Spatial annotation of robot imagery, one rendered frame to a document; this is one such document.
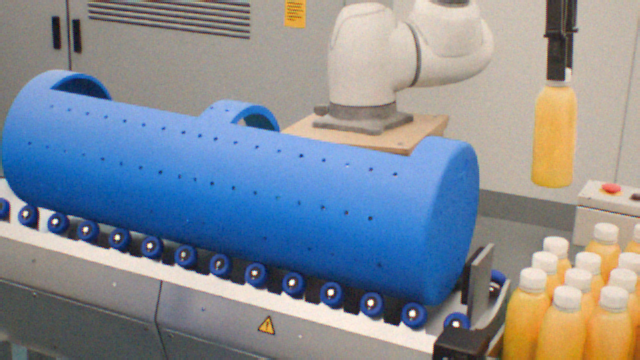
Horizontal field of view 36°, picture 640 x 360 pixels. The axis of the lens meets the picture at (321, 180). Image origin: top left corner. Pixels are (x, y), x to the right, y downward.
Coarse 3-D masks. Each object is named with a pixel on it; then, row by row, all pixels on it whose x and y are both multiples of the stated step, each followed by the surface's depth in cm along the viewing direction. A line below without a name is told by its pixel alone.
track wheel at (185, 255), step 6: (180, 246) 182; (186, 246) 182; (192, 246) 181; (180, 252) 182; (186, 252) 181; (192, 252) 181; (174, 258) 181; (180, 258) 181; (186, 258) 181; (192, 258) 180; (180, 264) 181; (186, 264) 180; (192, 264) 181
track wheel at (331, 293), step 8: (320, 288) 170; (328, 288) 169; (336, 288) 169; (344, 288) 170; (320, 296) 169; (328, 296) 169; (336, 296) 168; (344, 296) 169; (328, 304) 168; (336, 304) 168
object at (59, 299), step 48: (0, 192) 218; (0, 240) 200; (0, 288) 203; (48, 288) 195; (96, 288) 190; (144, 288) 186; (192, 288) 182; (0, 336) 216; (48, 336) 207; (96, 336) 198; (144, 336) 190; (192, 336) 182; (240, 336) 177; (288, 336) 173; (336, 336) 170
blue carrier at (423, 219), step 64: (64, 128) 183; (128, 128) 179; (192, 128) 174; (256, 128) 171; (64, 192) 186; (128, 192) 178; (192, 192) 172; (320, 192) 161; (384, 192) 157; (448, 192) 160; (256, 256) 173; (320, 256) 165; (384, 256) 158; (448, 256) 167
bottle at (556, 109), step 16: (544, 96) 159; (560, 96) 158; (544, 112) 159; (560, 112) 158; (576, 112) 159; (544, 128) 160; (560, 128) 159; (544, 144) 160; (560, 144) 160; (544, 160) 161; (560, 160) 160; (544, 176) 162; (560, 176) 161
